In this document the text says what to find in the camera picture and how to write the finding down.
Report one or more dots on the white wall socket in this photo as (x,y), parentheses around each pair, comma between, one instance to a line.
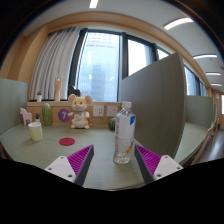
(98,111)
(112,111)

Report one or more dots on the dark horse figure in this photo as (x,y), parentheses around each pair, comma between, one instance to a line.
(74,90)

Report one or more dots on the white pleated curtain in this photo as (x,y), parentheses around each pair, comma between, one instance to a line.
(53,66)

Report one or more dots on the small potted green plant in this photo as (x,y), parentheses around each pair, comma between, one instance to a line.
(39,97)
(37,118)

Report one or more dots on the wooden hand figure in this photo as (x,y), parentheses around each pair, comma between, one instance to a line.
(58,90)

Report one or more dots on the flat round red coaster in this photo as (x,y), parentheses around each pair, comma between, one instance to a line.
(67,141)

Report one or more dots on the beige plush mouse toy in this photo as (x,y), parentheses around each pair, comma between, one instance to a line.
(80,115)

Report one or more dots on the round purple number sign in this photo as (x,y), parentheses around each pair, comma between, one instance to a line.
(62,115)

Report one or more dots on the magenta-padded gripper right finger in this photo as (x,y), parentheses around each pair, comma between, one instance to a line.
(166,165)

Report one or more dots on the ceiling strip lights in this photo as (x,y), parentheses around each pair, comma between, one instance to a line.
(177,22)

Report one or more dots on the pale green desk partition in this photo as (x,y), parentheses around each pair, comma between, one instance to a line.
(11,103)
(200,110)

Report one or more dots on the tall green cactus figure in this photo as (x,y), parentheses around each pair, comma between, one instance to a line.
(47,115)

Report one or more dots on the dark-framed large window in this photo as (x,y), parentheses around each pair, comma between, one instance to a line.
(100,66)

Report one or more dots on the grey wood-grain divider panel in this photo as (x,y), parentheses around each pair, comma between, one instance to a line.
(156,106)

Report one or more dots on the clear plastic water bottle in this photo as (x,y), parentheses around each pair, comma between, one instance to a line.
(124,136)

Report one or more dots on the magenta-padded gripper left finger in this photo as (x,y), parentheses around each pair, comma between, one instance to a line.
(60,166)

